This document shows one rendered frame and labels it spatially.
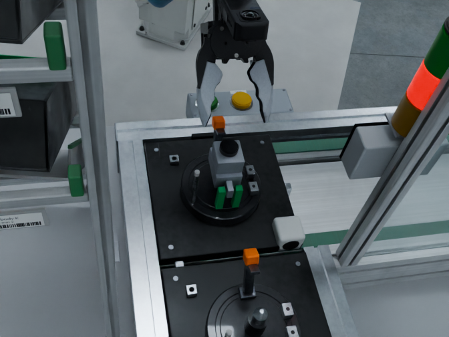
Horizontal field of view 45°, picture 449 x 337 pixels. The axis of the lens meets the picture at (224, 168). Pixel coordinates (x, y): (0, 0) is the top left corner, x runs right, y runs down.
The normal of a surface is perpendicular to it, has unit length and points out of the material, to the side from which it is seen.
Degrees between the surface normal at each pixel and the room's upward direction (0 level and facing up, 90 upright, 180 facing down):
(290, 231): 0
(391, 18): 0
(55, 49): 90
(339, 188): 0
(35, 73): 90
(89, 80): 90
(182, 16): 90
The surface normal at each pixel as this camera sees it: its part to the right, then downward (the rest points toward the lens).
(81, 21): 0.19, 0.80
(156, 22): -0.35, 0.72
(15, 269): 0.13, -0.60
